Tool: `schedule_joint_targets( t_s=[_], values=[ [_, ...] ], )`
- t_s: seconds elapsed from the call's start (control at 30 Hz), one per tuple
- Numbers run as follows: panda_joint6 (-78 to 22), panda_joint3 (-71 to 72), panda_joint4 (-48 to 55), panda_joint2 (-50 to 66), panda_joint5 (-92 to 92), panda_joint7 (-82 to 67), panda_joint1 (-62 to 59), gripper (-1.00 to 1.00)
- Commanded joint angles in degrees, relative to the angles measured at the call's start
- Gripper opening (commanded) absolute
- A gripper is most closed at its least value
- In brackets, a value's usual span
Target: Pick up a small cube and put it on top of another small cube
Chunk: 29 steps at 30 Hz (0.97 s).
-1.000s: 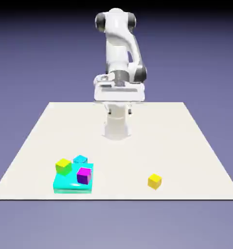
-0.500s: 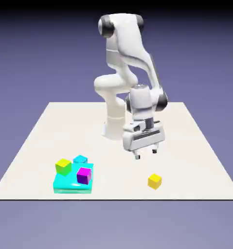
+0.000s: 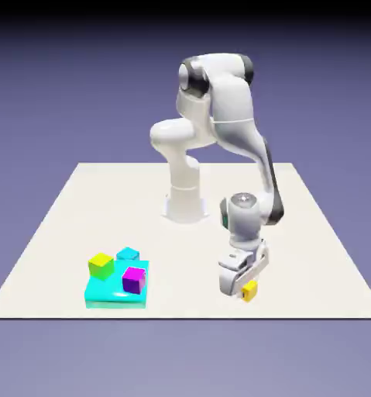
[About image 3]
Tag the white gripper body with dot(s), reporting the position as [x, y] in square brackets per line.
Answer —
[254, 263]

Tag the small yellow cube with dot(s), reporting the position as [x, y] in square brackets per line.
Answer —
[250, 291]

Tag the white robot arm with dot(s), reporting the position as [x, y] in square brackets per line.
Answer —
[231, 102]

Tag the small magenta cube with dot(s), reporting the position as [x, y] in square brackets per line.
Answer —
[134, 280]

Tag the small cyan cube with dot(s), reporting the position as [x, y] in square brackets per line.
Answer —
[127, 254]

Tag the small lime green cube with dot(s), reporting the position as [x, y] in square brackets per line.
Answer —
[100, 266]

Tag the large cyan box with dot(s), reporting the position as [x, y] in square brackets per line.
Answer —
[110, 294]

